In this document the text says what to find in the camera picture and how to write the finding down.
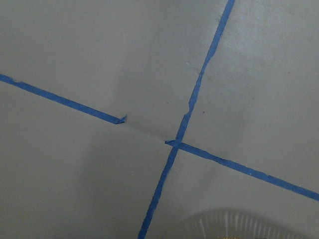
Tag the brown wicker basket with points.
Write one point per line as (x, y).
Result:
(229, 224)

